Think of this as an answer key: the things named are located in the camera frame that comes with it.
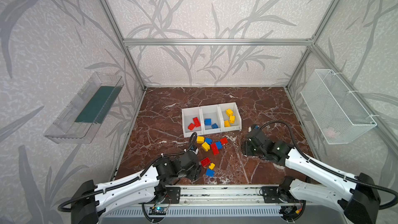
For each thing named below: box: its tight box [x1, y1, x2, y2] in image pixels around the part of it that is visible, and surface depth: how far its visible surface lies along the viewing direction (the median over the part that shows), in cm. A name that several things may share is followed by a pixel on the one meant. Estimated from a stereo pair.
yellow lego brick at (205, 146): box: [201, 141, 211, 152], surface depth 90 cm
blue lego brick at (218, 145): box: [215, 141, 223, 150], surface depth 91 cm
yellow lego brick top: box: [196, 135, 205, 144], surface depth 93 cm
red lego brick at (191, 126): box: [187, 122, 196, 131], surface depth 100 cm
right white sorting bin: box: [217, 101, 243, 133], surface depth 98 cm
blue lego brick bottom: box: [205, 168, 216, 177], surface depth 82 cm
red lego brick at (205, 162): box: [200, 157, 211, 167], surface depth 85 cm
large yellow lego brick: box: [225, 108, 234, 117], surface depth 105 cm
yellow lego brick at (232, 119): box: [229, 115, 236, 124], surface depth 101 cm
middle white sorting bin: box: [199, 104, 224, 135], surface depth 101 cm
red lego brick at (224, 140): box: [219, 137, 229, 145], surface depth 94 cm
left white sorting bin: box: [181, 106, 205, 138], surface depth 101 cm
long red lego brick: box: [192, 116, 201, 128], surface depth 101 cm
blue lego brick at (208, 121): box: [204, 118, 212, 126], surface depth 103 cm
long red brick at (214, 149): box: [210, 143, 220, 156], surface depth 89 cm
